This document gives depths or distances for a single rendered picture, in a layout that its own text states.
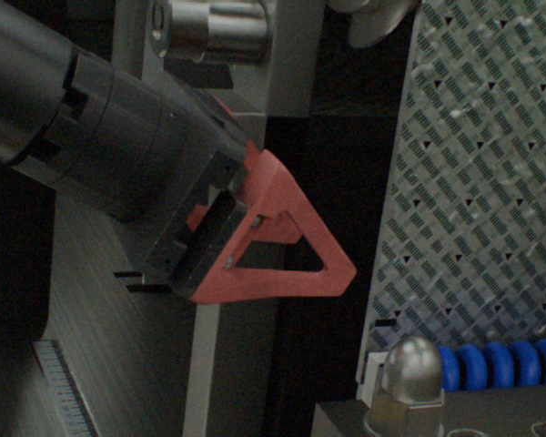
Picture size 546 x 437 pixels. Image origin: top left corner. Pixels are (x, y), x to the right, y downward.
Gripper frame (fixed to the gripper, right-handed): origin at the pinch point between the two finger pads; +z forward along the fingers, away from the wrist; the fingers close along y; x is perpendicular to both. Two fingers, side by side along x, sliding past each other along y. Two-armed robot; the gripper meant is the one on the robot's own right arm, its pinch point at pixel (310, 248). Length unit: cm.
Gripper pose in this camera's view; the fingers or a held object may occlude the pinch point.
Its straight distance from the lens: 52.7
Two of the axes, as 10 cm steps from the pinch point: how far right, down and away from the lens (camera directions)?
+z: 7.8, 4.2, 4.7
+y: 3.2, 3.8, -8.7
